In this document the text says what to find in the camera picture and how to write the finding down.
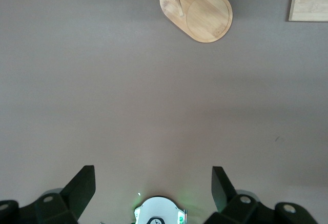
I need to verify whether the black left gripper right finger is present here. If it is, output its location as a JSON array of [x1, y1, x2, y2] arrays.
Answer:
[[204, 167, 318, 224]]

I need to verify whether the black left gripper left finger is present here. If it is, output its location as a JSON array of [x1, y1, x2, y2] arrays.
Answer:
[[0, 165, 96, 224]]

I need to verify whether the wooden mug rack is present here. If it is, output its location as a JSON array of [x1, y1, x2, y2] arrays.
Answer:
[[129, 0, 233, 44]]

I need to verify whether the bamboo cutting board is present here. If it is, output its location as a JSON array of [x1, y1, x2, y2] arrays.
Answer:
[[287, 0, 328, 23]]

